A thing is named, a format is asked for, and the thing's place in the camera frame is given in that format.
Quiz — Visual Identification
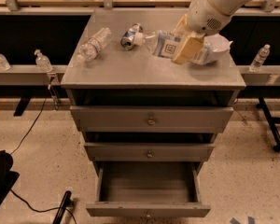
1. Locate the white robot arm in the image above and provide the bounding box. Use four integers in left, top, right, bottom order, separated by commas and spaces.
172, 0, 251, 64

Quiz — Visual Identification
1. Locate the blue label plastic bottle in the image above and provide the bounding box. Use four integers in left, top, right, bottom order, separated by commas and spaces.
133, 30, 204, 64

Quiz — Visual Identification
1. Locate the white ceramic bowl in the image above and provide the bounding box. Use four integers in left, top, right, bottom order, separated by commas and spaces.
203, 34, 232, 63

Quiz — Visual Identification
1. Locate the black equipment on floor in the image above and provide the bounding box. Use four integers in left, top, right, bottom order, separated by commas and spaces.
0, 150, 20, 205

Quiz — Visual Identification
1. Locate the top grey drawer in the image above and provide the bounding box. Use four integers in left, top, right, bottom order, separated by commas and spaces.
70, 106, 233, 133

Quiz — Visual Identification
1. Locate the bottom grey open drawer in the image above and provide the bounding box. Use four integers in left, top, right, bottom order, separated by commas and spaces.
87, 161, 210, 218

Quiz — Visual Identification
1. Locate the grey drawer cabinet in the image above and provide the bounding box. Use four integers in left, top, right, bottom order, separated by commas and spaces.
60, 9, 246, 218

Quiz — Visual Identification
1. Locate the clear water bottle red label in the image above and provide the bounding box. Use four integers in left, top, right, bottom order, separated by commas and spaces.
76, 27, 113, 63

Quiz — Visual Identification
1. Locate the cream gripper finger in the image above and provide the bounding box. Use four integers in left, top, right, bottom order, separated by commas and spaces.
173, 15, 187, 35
172, 32, 204, 64

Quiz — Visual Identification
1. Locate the small clear water bottle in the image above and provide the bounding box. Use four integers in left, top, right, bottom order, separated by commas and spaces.
249, 44, 271, 73

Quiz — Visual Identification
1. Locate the crushed silver soda can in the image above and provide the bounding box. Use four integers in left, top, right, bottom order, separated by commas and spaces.
120, 23, 143, 50

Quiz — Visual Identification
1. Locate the black stand leg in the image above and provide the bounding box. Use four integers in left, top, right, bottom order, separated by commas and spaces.
52, 190, 72, 224

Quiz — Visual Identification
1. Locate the black floor cable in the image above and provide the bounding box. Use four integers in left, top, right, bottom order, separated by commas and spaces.
8, 75, 78, 224

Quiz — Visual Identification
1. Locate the black caster leg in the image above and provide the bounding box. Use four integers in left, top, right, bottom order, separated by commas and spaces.
257, 97, 280, 152

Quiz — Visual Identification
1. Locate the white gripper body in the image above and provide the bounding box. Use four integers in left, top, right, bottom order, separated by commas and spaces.
187, 0, 231, 35

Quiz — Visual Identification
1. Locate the middle grey drawer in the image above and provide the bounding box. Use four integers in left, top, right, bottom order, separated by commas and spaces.
84, 143, 215, 161

